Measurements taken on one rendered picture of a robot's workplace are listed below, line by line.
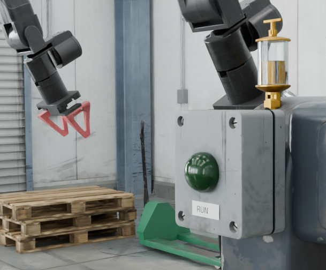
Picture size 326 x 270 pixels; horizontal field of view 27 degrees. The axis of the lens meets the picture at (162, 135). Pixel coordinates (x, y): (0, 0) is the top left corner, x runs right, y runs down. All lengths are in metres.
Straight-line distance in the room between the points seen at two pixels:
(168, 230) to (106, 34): 3.91
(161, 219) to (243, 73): 5.28
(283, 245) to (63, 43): 1.07
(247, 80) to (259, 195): 0.52
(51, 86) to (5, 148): 7.13
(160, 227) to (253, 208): 5.74
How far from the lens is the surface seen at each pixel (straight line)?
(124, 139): 9.46
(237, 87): 0.99
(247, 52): 0.99
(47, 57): 1.48
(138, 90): 9.10
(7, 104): 8.59
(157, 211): 6.21
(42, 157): 8.89
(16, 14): 1.45
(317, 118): 0.49
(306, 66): 7.31
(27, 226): 6.06
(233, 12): 0.96
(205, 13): 0.96
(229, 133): 0.47
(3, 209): 6.34
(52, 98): 1.49
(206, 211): 0.50
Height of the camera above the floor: 1.34
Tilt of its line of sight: 3 degrees down
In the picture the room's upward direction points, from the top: 1 degrees counter-clockwise
